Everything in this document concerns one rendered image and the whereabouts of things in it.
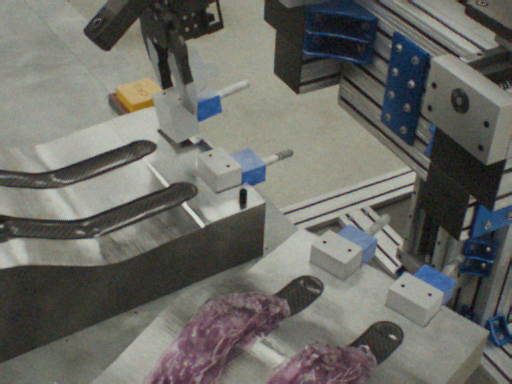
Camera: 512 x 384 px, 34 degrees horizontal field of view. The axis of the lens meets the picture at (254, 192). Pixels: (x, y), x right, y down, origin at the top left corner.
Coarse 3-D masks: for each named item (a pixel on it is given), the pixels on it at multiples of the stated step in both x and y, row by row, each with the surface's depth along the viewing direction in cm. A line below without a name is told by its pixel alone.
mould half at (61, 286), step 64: (128, 128) 115; (0, 192) 99; (64, 192) 105; (128, 192) 105; (256, 192) 105; (0, 256) 88; (64, 256) 93; (128, 256) 96; (192, 256) 102; (256, 256) 109; (0, 320) 91; (64, 320) 96
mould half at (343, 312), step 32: (288, 256) 102; (224, 288) 93; (256, 288) 96; (352, 288) 98; (384, 288) 98; (160, 320) 88; (288, 320) 91; (320, 320) 93; (352, 320) 94; (384, 320) 94; (448, 320) 94; (128, 352) 86; (160, 352) 85; (256, 352) 84; (288, 352) 85; (416, 352) 90; (448, 352) 91; (480, 352) 94
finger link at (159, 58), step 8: (152, 48) 109; (160, 48) 109; (152, 56) 111; (160, 56) 109; (168, 56) 110; (152, 64) 112; (160, 64) 110; (168, 64) 111; (160, 72) 111; (168, 72) 112; (160, 80) 112; (168, 80) 112
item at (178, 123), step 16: (160, 96) 111; (176, 96) 111; (208, 96) 112; (224, 96) 115; (160, 112) 112; (176, 112) 109; (208, 112) 112; (160, 128) 115; (176, 128) 110; (192, 128) 112
